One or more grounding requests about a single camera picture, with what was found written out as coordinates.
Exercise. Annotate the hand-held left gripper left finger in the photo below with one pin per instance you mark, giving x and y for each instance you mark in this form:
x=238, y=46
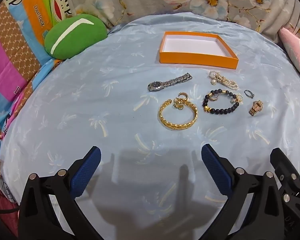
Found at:
x=86, y=172

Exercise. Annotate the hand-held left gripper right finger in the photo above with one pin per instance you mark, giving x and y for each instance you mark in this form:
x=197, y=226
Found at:
x=215, y=170

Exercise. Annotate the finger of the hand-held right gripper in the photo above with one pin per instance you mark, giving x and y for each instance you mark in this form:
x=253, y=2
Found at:
x=285, y=165

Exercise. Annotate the gold wristwatch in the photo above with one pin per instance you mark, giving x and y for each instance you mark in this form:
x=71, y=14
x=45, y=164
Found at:
x=255, y=108

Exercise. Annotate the gold braided bangle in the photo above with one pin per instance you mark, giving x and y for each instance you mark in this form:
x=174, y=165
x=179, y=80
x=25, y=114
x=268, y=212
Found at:
x=165, y=120

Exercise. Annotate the small gold earring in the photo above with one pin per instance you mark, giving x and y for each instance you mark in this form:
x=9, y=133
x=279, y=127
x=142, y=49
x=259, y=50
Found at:
x=213, y=97

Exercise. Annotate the gold earrings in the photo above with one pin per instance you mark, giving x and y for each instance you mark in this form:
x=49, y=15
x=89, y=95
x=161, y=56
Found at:
x=179, y=104

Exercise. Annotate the gold hoop earring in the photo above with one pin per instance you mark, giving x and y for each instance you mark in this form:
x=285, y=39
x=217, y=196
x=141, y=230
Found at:
x=185, y=95

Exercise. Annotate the silver wristwatch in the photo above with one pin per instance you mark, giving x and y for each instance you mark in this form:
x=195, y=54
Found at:
x=170, y=82

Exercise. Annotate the orange cardboard box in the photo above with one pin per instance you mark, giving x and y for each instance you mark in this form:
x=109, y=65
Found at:
x=197, y=60

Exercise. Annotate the light blue palm-print sheet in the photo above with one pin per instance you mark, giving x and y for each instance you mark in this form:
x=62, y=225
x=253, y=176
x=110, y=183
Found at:
x=90, y=105

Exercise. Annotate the gold drop earring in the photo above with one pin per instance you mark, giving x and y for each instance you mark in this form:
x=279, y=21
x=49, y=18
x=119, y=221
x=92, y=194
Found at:
x=237, y=98

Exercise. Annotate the pink plush pillow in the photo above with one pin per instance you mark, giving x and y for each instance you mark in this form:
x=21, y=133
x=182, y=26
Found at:
x=295, y=50

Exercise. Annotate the green pillow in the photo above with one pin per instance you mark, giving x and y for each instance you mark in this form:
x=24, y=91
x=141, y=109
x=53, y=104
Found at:
x=75, y=37

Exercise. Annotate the colourful cartoon blanket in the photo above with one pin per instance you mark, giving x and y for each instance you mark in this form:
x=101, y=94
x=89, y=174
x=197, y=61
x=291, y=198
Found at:
x=15, y=55

